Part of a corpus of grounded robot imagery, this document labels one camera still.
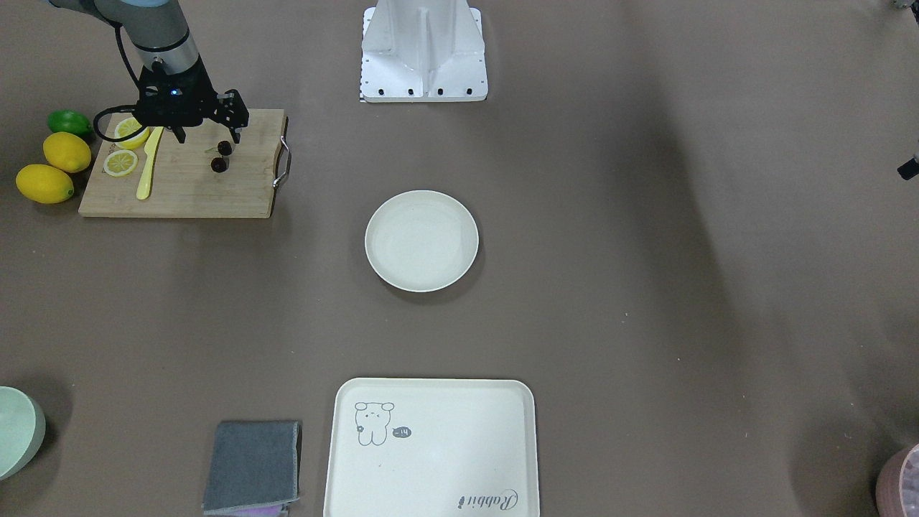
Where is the green lime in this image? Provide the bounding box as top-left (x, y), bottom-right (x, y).
top-left (46, 109), bottom-right (94, 138)

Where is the mint green bowl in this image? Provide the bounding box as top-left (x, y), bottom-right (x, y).
top-left (1, 386), bottom-right (46, 480)

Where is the cream round plate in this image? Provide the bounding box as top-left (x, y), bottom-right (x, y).
top-left (364, 190), bottom-right (480, 292)

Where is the yellow plastic knife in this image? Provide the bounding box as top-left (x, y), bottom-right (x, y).
top-left (136, 126), bottom-right (164, 200)

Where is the pink ice bowl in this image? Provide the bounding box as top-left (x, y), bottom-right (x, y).
top-left (875, 444), bottom-right (918, 516)

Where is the wooden cutting board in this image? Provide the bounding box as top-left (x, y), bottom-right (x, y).
top-left (78, 109), bottom-right (290, 218)

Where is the grey folded cloth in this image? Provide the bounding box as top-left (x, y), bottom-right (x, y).
top-left (202, 420), bottom-right (301, 516)

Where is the lemon slice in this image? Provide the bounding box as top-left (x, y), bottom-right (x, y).
top-left (112, 116), bottom-right (151, 150)
top-left (103, 149), bottom-right (140, 177)

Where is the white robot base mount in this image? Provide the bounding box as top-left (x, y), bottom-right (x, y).
top-left (359, 1), bottom-right (489, 103)

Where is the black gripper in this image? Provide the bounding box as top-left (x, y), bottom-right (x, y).
top-left (134, 61), bottom-right (249, 145)

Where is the white rabbit tray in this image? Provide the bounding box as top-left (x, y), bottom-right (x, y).
top-left (324, 378), bottom-right (541, 516)

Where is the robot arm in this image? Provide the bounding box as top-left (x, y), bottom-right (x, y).
top-left (50, 1), bottom-right (249, 144)

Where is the whole yellow lemon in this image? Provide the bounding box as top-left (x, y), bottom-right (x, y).
top-left (14, 164), bottom-right (75, 204)
top-left (42, 132), bottom-right (93, 174)

